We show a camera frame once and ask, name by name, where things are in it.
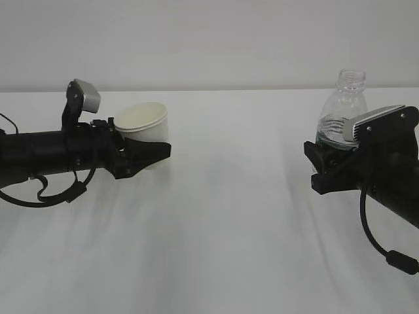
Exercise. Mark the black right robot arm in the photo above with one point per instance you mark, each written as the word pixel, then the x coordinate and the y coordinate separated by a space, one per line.
pixel 393 166

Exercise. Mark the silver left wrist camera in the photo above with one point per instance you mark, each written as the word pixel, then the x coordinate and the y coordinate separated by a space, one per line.
pixel 81 96

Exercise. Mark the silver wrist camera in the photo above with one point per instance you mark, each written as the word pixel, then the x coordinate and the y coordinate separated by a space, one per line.
pixel 81 96
pixel 393 125

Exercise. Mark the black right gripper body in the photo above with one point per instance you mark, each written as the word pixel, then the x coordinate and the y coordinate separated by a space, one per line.
pixel 339 173

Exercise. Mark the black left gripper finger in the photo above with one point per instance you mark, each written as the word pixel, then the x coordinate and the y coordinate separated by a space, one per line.
pixel 141 155

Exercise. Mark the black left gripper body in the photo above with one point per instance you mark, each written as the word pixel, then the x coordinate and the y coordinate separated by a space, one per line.
pixel 115 153

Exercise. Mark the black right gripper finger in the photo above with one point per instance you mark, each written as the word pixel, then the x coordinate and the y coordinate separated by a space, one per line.
pixel 324 157

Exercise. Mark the clear water bottle green label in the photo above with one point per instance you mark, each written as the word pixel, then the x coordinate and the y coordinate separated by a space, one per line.
pixel 347 101

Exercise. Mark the white paper cup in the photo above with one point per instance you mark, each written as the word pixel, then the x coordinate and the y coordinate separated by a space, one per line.
pixel 145 122

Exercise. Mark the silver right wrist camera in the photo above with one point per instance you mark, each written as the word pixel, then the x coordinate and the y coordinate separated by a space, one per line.
pixel 393 125

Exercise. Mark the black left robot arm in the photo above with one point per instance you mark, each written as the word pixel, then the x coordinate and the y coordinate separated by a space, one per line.
pixel 26 155

